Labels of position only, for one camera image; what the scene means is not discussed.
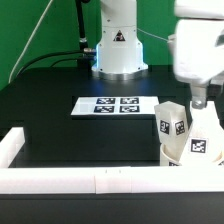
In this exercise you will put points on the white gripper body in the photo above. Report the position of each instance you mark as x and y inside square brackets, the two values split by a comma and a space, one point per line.
[198, 55]

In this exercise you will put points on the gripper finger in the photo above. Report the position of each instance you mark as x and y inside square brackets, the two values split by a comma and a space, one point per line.
[199, 96]

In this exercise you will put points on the white round stool seat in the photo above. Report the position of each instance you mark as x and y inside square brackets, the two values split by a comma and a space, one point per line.
[166, 156]

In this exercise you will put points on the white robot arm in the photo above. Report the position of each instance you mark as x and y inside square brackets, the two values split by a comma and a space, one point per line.
[119, 54]

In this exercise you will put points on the white marker tag board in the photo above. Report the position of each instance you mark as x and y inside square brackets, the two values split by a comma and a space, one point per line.
[131, 105]

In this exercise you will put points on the white U-shaped fence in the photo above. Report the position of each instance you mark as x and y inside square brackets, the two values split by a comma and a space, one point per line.
[100, 180]

